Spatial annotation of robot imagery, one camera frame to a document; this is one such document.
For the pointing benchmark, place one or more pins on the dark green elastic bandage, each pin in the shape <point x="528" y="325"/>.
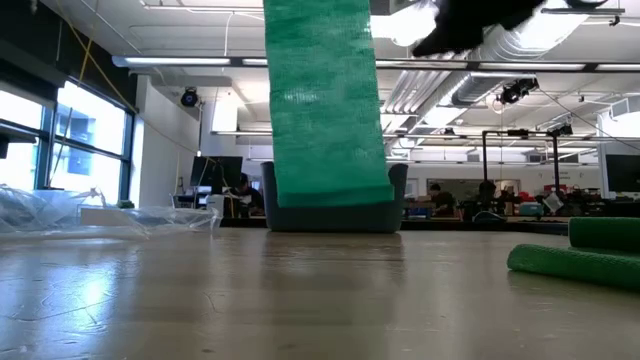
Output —
<point x="590" y="260"/>

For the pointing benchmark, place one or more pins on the clear plastic bag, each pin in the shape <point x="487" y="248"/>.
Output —
<point x="100" y="220"/>

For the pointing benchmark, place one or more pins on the black metal stand frame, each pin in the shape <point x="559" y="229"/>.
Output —
<point x="484" y="160"/>

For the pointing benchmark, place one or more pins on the black ceiling camera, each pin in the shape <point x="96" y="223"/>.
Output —
<point x="517" y="91"/>

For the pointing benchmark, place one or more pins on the black metal table frame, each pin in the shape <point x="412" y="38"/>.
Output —
<point x="475" y="226"/>

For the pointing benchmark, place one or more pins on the black computer monitor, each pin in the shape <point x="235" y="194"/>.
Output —
<point x="624" y="172"/>
<point x="215" y="170"/>

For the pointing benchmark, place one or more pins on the window with dark frame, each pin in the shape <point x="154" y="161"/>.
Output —
<point x="90" y="140"/>

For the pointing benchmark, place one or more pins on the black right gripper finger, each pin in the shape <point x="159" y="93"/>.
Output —
<point x="445" y="40"/>

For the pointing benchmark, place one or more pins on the black round spotlight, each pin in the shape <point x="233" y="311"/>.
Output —
<point x="189" y="98"/>

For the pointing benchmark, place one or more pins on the long ceiling light strip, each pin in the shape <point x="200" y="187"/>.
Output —
<point x="175" y="61"/>

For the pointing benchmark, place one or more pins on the teal plastic bin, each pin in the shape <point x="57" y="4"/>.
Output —
<point x="335" y="220"/>

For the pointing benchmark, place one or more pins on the teal elastic bandage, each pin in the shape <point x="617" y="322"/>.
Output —
<point x="325" y="125"/>

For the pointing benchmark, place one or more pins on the silver ventilation duct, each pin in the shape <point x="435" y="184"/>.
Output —
<point x="425" y="90"/>

